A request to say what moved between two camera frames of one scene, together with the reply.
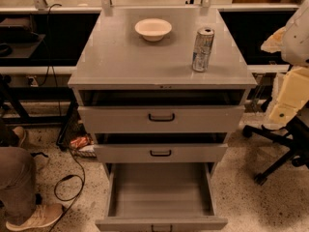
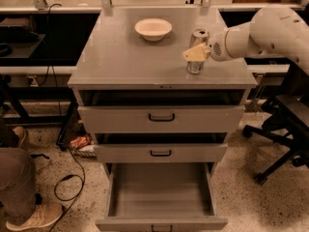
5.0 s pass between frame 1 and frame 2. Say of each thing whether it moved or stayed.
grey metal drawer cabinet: stayed
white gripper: moved
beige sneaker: stayed
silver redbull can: moved
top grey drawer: stayed
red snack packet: stayed
